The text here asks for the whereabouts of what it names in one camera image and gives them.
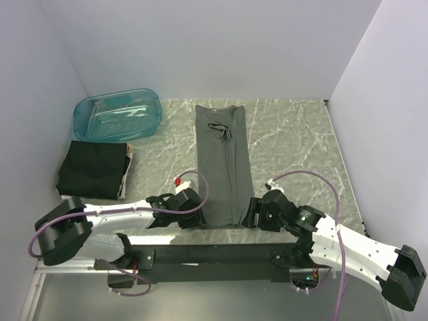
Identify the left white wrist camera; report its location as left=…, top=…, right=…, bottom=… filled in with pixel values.
left=174, top=177, right=195, bottom=194

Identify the grey t-shirt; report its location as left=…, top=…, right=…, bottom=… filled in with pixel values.
left=195, top=105, right=254, bottom=228

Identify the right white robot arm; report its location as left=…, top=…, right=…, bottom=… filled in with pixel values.
left=242, top=189, right=427, bottom=312

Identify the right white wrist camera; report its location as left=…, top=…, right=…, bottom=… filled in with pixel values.
left=265, top=179, right=284, bottom=193

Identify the teal plastic bin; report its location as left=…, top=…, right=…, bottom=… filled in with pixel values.
left=74, top=88, right=163, bottom=143

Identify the folded black t-shirt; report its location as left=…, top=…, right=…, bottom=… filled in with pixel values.
left=56, top=140, right=130, bottom=200

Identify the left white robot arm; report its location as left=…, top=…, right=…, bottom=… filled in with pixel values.
left=35, top=187, right=206, bottom=269

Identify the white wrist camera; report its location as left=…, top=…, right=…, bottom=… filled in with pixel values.
left=174, top=177, right=195, bottom=194
left=265, top=179, right=284, bottom=193

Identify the black base beam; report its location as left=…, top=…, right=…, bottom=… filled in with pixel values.
left=112, top=243, right=314, bottom=284

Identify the aluminium frame rail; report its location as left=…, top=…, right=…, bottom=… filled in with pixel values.
left=33, top=200, right=111, bottom=277

